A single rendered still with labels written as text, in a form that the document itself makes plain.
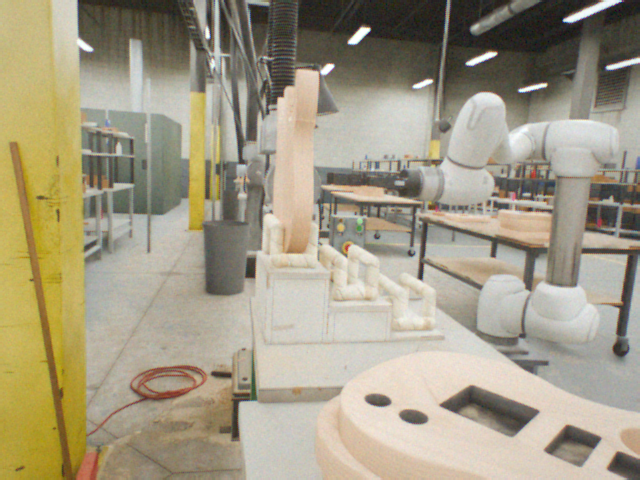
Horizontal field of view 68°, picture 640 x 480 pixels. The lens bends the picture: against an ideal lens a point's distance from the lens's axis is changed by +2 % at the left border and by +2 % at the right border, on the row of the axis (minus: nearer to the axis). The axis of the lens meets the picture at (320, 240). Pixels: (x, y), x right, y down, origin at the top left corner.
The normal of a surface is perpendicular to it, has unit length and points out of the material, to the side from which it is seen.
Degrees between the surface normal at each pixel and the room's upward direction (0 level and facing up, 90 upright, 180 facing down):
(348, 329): 90
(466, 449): 0
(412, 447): 0
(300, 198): 85
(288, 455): 0
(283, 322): 90
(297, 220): 104
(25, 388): 90
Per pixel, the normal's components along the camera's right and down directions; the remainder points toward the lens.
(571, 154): -0.62, 0.26
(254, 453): 0.06, -0.99
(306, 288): 0.22, 0.16
